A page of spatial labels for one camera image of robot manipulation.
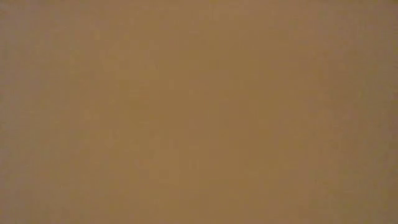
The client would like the brown cardboard cover sheet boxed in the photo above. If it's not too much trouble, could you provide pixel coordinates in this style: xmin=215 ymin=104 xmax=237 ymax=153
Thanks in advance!
xmin=0 ymin=0 xmax=398 ymax=224

